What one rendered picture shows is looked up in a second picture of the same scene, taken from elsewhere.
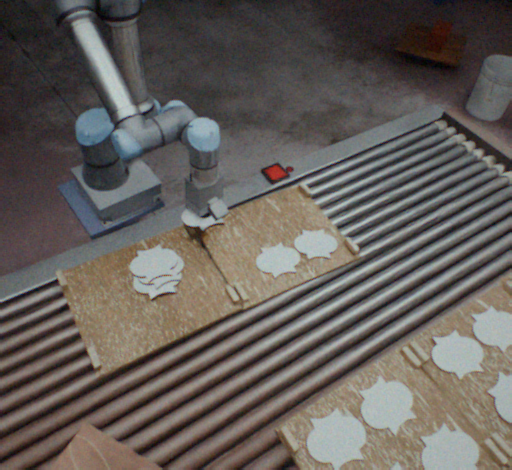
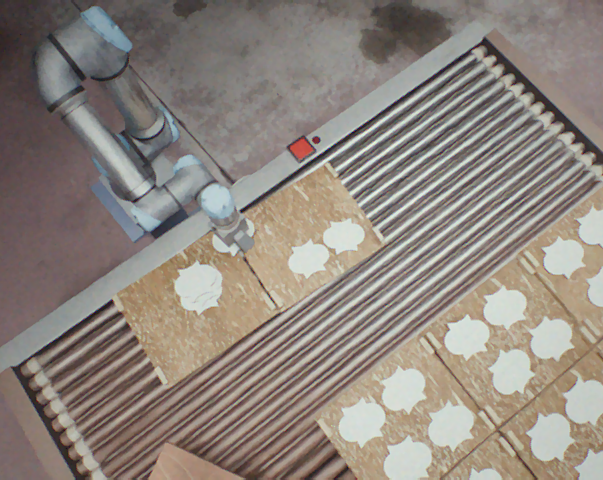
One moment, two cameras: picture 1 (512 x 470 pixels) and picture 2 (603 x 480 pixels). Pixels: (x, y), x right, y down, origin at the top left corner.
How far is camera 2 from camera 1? 65 cm
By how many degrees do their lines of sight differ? 25
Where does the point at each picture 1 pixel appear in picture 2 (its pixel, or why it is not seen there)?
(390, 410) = (406, 394)
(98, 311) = (156, 329)
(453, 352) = (463, 336)
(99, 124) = not seen: hidden behind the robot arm
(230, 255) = (264, 257)
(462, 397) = (466, 375)
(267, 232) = (297, 227)
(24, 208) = (61, 143)
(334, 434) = (360, 419)
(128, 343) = (186, 357)
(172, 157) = (198, 58)
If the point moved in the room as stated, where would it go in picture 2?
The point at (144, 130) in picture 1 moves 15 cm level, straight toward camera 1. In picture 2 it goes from (160, 205) to (173, 261)
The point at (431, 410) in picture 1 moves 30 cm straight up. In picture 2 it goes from (439, 389) to (470, 389)
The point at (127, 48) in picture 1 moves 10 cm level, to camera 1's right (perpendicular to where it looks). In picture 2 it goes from (124, 93) to (163, 93)
